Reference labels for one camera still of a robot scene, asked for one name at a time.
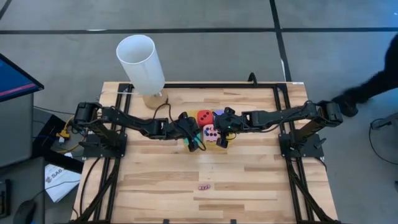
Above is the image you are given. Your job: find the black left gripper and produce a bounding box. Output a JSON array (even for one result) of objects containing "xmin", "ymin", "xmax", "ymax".
[{"xmin": 173, "ymin": 111, "xmax": 202, "ymax": 154}]

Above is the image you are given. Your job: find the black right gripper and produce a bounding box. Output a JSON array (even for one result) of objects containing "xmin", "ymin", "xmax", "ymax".
[{"xmin": 213, "ymin": 107, "xmax": 243, "ymax": 149}]

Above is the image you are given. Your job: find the yellow translucent plastic bin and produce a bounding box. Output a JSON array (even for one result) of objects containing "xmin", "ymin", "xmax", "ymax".
[{"xmin": 182, "ymin": 109, "xmax": 233, "ymax": 151}]

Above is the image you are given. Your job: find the large pink foam die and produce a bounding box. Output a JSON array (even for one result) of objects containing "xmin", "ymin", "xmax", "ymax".
[{"xmin": 202, "ymin": 123, "xmax": 220, "ymax": 143}]

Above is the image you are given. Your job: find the large red foam die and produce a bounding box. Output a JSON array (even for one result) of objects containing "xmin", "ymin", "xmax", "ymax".
[{"xmin": 197, "ymin": 109, "xmax": 215, "ymax": 127}]

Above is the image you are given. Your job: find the white cylindrical tube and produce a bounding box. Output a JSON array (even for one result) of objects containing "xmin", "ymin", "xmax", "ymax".
[{"xmin": 115, "ymin": 34, "xmax": 170, "ymax": 110}]

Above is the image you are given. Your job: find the white paper booklet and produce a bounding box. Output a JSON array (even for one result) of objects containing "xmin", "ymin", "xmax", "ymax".
[{"xmin": 44, "ymin": 163, "xmax": 82, "ymax": 203}]

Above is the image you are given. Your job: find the person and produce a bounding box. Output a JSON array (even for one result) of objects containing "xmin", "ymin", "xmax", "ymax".
[{"xmin": 330, "ymin": 32, "xmax": 398, "ymax": 118}]

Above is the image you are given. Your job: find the dark blue display monitor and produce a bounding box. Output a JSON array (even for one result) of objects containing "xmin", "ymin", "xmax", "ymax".
[{"xmin": 0, "ymin": 53, "xmax": 45, "ymax": 103}]

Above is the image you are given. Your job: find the black computer mouse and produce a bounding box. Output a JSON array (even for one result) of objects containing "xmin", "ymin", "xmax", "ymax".
[{"xmin": 12, "ymin": 198, "xmax": 38, "ymax": 224}]

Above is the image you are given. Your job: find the black keyboard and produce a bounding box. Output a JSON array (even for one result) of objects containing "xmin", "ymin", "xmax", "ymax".
[{"xmin": 0, "ymin": 179, "xmax": 12, "ymax": 219}]

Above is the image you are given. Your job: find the black aluminium table frame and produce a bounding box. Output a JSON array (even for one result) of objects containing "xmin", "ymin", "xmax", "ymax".
[{"xmin": 73, "ymin": 82, "xmax": 340, "ymax": 224}]

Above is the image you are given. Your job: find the yellow cable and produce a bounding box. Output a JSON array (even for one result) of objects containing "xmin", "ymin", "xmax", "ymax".
[{"xmin": 55, "ymin": 115, "xmax": 84, "ymax": 155}]

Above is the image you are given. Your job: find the black floor cable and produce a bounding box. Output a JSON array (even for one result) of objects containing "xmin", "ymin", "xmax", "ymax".
[{"xmin": 368, "ymin": 117, "xmax": 398, "ymax": 166}]

